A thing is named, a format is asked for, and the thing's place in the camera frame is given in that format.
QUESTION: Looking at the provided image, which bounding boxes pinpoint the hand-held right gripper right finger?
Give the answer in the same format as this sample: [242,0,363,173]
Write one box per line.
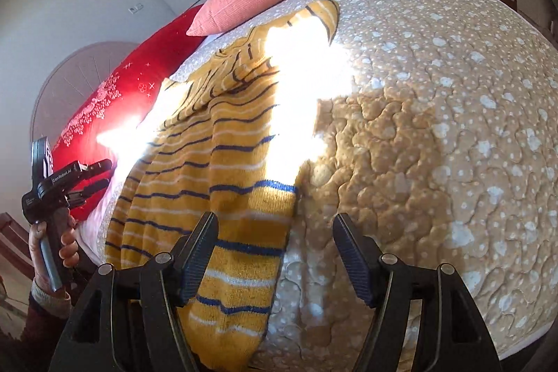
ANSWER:
[332,213,500,372]

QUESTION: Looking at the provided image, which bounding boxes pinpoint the yellow striped knit sweater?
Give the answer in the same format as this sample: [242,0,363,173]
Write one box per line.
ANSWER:
[104,0,341,372]

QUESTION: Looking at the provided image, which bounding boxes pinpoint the arched headboard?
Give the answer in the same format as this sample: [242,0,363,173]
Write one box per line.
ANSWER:
[30,41,142,157]

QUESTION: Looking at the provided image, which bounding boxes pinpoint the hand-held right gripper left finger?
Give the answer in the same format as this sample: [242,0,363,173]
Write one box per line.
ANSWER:
[49,212,219,372]

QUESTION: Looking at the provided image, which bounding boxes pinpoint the person's left hand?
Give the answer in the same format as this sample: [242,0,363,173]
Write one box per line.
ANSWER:
[27,215,81,290]

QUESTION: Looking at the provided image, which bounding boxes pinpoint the person's left forearm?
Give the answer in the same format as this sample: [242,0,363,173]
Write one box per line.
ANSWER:
[17,278,73,372]

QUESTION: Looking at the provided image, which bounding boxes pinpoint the red embroidered pillow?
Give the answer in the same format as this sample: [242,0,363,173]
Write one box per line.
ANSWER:
[49,3,210,222]

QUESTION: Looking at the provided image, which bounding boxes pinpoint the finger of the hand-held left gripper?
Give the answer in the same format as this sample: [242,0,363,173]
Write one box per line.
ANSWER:
[85,158,114,177]
[65,179,111,207]

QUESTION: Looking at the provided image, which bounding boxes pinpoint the beige spotted quilted blanket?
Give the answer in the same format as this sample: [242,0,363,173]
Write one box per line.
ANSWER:
[98,0,558,372]

